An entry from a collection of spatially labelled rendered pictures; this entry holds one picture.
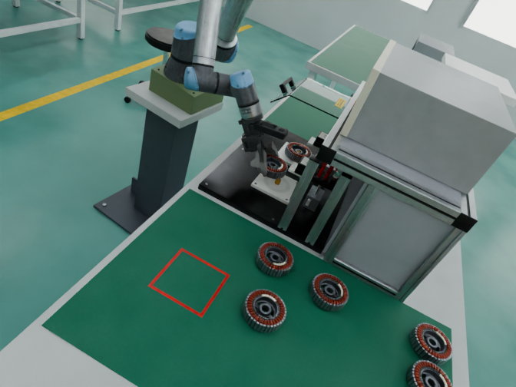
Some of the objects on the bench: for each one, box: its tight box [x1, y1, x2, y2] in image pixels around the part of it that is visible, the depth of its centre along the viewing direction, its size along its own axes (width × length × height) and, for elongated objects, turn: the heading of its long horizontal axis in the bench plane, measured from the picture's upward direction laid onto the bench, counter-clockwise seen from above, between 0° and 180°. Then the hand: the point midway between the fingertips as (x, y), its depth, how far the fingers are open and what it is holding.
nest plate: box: [251, 174, 297, 205], centre depth 141 cm, size 15×15×1 cm
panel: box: [323, 177, 368, 253], centre depth 139 cm, size 1×66×30 cm, turn 137°
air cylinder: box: [302, 185, 325, 212], centre depth 138 cm, size 5×8×6 cm
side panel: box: [323, 184, 467, 303], centre depth 112 cm, size 28×3×32 cm, turn 47°
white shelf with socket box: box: [442, 53, 516, 107], centre depth 202 cm, size 35×37×46 cm
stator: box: [284, 142, 312, 163], centre depth 159 cm, size 11×11×4 cm
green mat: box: [41, 189, 453, 387], centre depth 99 cm, size 94×61×1 cm, turn 47°
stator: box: [243, 289, 286, 333], centre depth 99 cm, size 11×11×4 cm
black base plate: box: [198, 121, 352, 254], centre depth 152 cm, size 47×64×2 cm
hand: (272, 167), depth 138 cm, fingers closed on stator, 13 cm apart
